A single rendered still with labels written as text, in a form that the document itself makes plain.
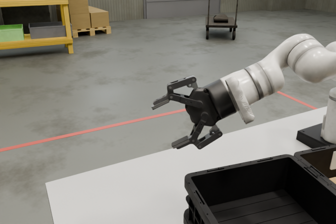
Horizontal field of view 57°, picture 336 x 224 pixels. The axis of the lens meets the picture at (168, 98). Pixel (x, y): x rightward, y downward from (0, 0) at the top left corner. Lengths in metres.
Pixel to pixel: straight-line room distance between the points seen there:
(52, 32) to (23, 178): 3.43
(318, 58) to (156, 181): 0.69
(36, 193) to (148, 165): 1.26
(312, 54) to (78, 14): 6.34
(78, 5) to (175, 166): 5.85
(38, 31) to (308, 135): 4.73
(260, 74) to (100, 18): 6.45
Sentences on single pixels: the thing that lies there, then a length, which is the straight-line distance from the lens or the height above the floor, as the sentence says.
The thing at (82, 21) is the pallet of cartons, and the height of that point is 0.31.
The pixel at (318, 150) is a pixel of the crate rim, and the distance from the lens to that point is 0.92.
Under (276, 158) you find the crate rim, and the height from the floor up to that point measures 0.93.
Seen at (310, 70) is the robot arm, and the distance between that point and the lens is 0.63.
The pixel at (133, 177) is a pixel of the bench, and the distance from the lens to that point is 1.13.
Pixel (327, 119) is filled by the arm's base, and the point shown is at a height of 0.84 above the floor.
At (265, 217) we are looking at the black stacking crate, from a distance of 0.83.
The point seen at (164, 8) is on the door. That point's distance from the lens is 9.11.
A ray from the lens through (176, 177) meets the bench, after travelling 1.12.
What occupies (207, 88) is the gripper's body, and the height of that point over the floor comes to 1.16.
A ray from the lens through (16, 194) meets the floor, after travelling 2.35.
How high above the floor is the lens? 1.38
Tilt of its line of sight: 23 degrees down
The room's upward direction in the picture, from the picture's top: straight up
